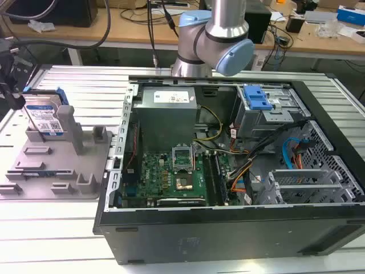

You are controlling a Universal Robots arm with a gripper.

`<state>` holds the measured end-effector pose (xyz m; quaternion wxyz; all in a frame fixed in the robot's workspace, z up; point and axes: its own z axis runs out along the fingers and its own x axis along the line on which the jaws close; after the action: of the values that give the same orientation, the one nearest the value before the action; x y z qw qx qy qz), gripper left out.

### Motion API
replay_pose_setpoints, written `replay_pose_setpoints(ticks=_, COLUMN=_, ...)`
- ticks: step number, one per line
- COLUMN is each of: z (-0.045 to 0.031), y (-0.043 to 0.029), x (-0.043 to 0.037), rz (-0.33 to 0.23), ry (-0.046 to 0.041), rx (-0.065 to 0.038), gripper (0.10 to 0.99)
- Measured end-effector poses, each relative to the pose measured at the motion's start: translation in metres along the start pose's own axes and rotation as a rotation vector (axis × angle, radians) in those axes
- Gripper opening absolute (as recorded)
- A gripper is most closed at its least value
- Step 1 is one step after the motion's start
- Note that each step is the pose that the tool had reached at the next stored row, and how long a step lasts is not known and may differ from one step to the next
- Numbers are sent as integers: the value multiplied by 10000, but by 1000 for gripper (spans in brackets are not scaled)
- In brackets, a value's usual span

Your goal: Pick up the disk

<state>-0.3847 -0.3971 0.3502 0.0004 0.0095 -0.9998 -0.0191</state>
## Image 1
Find black monitor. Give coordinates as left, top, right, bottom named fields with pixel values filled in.
left=5, top=0, right=99, bottom=29

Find metal socket cover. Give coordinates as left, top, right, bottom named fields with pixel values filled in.
left=170, top=144, right=194, bottom=174

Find CPU socket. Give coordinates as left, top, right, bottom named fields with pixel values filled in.
left=175, top=175, right=197, bottom=192

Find hard disk in blue carrier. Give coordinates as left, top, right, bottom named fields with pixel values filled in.
left=22, top=87, right=67, bottom=136

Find black expansion slot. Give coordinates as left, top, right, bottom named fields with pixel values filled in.
left=155, top=197, right=206, bottom=207

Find RAM stick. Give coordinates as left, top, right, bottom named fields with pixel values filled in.
left=6, top=169, right=72, bottom=177

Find grey metal disk bay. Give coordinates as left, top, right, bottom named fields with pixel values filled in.
left=231, top=84, right=312, bottom=139

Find wooden desk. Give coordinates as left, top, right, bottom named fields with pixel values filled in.
left=0, top=5, right=365, bottom=55

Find blue white cardboard box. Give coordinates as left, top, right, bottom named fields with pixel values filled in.
left=336, top=5, right=365, bottom=23

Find black cable bundle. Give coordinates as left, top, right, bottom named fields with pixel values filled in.
left=228, top=119, right=309, bottom=180

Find orange wire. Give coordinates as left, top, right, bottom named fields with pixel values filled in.
left=293, top=142, right=305, bottom=183

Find black open PC case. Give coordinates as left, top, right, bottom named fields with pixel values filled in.
left=92, top=72, right=365, bottom=267

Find black cable with plug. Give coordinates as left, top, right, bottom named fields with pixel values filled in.
left=145, top=0, right=159, bottom=69

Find grey parts rack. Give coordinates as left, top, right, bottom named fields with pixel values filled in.
left=0, top=105, right=113, bottom=201

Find blue disk bay latch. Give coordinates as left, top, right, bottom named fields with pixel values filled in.
left=242, top=84, right=272, bottom=111

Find grey power supply unit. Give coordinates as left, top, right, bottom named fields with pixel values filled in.
left=132, top=85, right=201, bottom=149

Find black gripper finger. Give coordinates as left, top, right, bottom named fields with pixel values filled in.
left=0, top=82, right=25, bottom=110

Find small black container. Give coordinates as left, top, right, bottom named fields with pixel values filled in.
left=285, top=15, right=305, bottom=33

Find thick grey cable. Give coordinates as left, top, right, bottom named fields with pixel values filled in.
left=11, top=0, right=112, bottom=49

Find yellow black power wires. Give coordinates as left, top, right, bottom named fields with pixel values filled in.
left=196, top=104, right=224, bottom=142

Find black RAM slot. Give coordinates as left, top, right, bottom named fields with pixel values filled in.
left=202, top=154, right=218, bottom=205
left=213, top=155, right=229, bottom=204

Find black box on desk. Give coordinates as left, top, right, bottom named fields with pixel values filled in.
left=244, top=5, right=272, bottom=45

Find green motherboard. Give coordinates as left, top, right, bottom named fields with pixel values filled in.
left=121, top=148, right=230, bottom=208

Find silver expansion bracket frame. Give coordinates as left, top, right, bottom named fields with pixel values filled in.
left=267, top=168, right=344, bottom=204

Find blue wire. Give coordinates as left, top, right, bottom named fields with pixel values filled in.
left=281, top=136, right=310, bottom=172

